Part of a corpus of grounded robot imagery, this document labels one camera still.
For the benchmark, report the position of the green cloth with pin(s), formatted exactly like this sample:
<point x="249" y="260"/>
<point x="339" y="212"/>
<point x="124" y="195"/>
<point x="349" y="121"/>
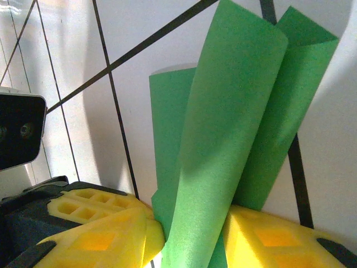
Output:
<point x="223" y="139"/>

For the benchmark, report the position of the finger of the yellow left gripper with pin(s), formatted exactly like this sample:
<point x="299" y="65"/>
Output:
<point x="92" y="203"/>

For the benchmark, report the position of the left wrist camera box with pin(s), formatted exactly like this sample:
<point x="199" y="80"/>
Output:
<point x="19" y="131"/>

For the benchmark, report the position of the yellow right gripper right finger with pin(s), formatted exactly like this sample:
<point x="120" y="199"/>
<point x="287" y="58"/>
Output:
<point x="279" y="245"/>

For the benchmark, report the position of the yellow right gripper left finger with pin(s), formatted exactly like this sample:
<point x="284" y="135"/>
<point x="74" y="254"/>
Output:
<point x="106" y="245"/>

